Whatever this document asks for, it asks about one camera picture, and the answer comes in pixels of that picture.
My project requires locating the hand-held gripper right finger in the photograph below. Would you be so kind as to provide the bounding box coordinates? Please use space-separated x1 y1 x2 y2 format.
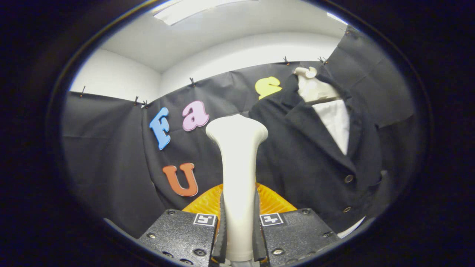
253 182 340 267

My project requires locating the black suit jacket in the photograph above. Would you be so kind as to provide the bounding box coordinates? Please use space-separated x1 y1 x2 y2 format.
248 72 388 234

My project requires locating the long ceiling light panel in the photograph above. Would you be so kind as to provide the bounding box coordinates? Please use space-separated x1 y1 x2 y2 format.
152 0 260 26

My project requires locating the row of black cloth clips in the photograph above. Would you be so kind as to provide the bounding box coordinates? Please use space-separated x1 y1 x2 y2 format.
79 29 351 109

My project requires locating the white garment steamer head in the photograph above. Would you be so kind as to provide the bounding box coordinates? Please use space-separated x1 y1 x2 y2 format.
205 114 269 262

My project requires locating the white plastic hanger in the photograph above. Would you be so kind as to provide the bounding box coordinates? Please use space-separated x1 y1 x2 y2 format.
293 67 342 103

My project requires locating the black backdrop cloth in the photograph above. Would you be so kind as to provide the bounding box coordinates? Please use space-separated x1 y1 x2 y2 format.
61 25 420 240

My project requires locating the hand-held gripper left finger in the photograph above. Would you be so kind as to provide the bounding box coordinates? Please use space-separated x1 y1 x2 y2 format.
137 184 227 267

